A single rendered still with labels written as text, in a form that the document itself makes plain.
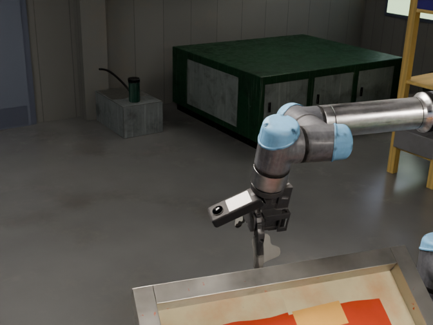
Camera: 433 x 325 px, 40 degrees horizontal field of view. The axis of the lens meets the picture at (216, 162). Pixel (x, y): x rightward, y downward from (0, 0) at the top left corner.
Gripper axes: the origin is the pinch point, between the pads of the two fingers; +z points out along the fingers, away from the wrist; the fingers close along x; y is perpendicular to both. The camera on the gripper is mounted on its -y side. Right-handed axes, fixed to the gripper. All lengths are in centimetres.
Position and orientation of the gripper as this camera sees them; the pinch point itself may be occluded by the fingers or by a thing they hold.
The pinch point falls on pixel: (245, 251)
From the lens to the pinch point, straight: 137.9
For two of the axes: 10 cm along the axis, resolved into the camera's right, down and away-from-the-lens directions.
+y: 9.5, -0.9, 3.0
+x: -2.9, -6.1, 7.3
